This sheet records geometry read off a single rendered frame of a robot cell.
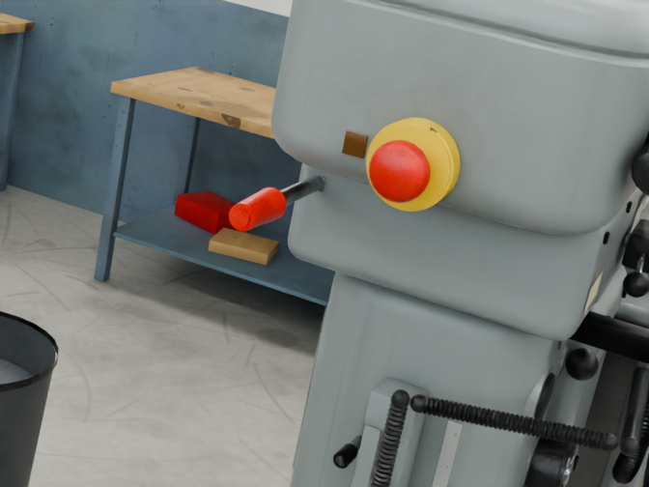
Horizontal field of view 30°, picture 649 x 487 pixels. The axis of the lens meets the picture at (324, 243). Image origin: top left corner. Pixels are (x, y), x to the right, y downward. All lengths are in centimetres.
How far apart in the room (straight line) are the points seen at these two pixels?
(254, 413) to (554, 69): 370
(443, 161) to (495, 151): 4
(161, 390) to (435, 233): 358
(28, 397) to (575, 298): 226
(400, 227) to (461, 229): 5
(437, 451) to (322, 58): 36
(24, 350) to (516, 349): 246
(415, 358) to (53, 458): 302
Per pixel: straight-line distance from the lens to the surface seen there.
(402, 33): 81
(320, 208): 95
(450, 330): 97
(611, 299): 121
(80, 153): 625
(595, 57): 79
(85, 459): 396
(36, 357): 329
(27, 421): 309
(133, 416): 425
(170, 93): 510
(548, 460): 111
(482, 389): 99
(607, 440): 91
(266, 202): 83
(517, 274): 91
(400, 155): 76
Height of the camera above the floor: 194
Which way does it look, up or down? 18 degrees down
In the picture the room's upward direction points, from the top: 12 degrees clockwise
